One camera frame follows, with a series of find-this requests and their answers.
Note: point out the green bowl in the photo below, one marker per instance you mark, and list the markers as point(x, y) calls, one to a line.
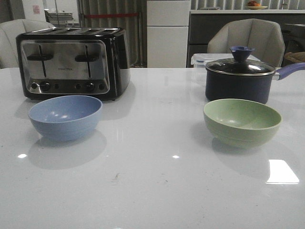
point(241, 123)

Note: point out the blue bowl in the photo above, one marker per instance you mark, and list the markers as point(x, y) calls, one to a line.
point(66, 118)

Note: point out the clear plastic food container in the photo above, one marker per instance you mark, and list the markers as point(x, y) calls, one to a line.
point(199, 60)

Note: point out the dark blue saucepan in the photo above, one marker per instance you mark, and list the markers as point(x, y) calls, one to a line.
point(254, 88)

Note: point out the black and chrome toaster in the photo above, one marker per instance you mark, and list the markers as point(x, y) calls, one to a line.
point(74, 61)

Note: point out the white refrigerator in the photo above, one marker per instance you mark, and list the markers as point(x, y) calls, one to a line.
point(167, 33)

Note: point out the glass pot lid blue knob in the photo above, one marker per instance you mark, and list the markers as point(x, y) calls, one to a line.
point(240, 64)

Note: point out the dark kitchen counter cabinet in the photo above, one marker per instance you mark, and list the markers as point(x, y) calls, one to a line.
point(204, 24)

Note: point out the beige chair right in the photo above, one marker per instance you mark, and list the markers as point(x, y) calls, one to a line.
point(264, 36)

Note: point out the beige chair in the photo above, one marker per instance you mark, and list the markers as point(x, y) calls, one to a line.
point(264, 36)
point(8, 33)

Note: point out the plate of fruit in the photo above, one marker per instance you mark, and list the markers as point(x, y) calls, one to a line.
point(254, 5)

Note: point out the beige chair left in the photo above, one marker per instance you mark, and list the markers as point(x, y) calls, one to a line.
point(8, 33)

